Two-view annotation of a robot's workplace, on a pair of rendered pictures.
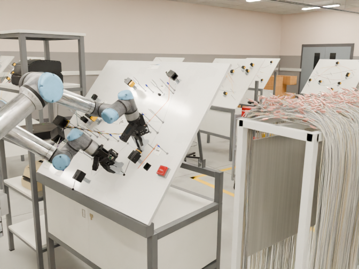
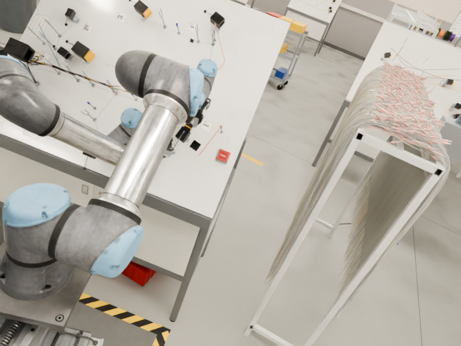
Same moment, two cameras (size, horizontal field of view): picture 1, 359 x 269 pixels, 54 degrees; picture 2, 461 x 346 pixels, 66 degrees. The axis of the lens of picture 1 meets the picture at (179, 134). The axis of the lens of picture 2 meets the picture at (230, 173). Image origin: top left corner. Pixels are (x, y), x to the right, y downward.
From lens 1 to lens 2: 1.18 m
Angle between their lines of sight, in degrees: 42
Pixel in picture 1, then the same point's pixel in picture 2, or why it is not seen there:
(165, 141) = (215, 114)
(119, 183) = not seen: hidden behind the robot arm
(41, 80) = (197, 88)
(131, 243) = (173, 228)
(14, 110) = (164, 142)
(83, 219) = (83, 195)
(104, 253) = not seen: hidden behind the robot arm
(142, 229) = (204, 222)
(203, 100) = (260, 66)
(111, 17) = not seen: outside the picture
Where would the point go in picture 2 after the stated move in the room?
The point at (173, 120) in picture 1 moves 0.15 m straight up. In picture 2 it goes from (221, 86) to (231, 55)
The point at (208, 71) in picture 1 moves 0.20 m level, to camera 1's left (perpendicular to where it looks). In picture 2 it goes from (261, 25) to (226, 17)
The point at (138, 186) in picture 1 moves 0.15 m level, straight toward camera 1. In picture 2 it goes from (186, 170) to (204, 190)
